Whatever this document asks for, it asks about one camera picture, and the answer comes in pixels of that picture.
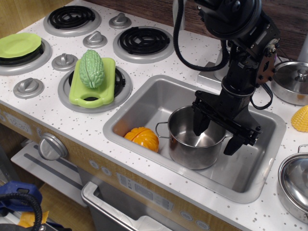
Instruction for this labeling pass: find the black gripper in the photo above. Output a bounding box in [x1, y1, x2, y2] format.
[192, 84, 261, 155]

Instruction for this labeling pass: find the steel pot with handles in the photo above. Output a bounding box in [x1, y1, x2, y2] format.
[155, 106, 232, 170]

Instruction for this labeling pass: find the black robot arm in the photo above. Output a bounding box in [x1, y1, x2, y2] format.
[192, 0, 280, 155]

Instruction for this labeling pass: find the steel pot with lid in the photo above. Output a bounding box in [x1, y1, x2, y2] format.
[271, 61, 308, 106]

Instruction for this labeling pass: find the grey toy sink basin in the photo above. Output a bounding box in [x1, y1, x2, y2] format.
[103, 75, 286, 203]

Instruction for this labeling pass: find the grey toy faucet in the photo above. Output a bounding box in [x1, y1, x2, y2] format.
[197, 49, 229, 85]

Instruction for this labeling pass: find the orange toy pumpkin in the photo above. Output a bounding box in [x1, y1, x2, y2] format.
[124, 127, 159, 153]

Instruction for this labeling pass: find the yellow toy corn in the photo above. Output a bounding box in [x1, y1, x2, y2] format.
[291, 105, 308, 132]

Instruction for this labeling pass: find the steel pan with lid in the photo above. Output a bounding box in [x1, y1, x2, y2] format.
[277, 144, 308, 224]

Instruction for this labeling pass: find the front right burner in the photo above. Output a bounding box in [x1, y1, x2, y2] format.
[58, 66, 132, 114]

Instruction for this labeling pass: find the back right black burner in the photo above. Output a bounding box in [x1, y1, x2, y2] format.
[113, 26, 174, 64]

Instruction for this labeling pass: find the black burner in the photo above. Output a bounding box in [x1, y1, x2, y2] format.
[43, 5, 102, 38]
[113, 26, 174, 64]

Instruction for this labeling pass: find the light green cutting board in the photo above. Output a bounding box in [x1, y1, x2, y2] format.
[68, 58, 116, 108]

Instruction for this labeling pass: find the green toy bitter melon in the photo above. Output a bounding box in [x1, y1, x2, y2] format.
[79, 50, 105, 89]

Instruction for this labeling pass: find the grey stove knob top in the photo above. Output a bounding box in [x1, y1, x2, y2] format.
[109, 13, 132, 29]

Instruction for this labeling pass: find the grey stove knob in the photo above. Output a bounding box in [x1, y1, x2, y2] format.
[13, 78, 44, 99]
[83, 31, 108, 49]
[51, 53, 78, 71]
[109, 13, 132, 29]

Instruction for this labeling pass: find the grey stove knob middle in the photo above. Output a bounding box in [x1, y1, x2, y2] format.
[83, 31, 108, 49]

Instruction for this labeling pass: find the silver oven dial knob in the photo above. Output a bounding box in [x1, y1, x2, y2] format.
[38, 133, 68, 161]

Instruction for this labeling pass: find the grey stove knob left centre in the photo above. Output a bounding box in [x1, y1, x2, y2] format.
[51, 53, 78, 71]

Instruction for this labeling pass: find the back left black burner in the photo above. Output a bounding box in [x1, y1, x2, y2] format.
[43, 5, 102, 38]

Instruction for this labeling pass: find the grey stove knob front left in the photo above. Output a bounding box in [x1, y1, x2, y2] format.
[13, 78, 44, 99]

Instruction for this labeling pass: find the front left burner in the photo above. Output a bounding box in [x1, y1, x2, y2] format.
[0, 39, 52, 76]

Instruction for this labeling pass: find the blue clamp tool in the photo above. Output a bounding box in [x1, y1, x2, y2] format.
[0, 181, 42, 212]

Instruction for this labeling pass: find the green toy plate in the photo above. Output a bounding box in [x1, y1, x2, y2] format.
[0, 33, 42, 59]

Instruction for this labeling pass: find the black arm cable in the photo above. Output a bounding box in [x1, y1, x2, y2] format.
[173, 0, 228, 72]

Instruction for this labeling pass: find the black hose cable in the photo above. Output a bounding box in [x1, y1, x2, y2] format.
[0, 192, 43, 231]

